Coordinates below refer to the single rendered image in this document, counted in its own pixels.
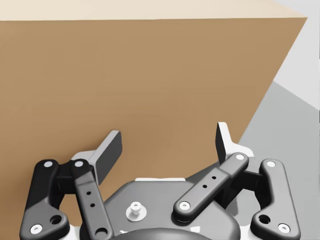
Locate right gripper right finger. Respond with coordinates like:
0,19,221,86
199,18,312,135
172,121,301,240

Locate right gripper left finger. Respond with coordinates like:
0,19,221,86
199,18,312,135
19,129,123,240

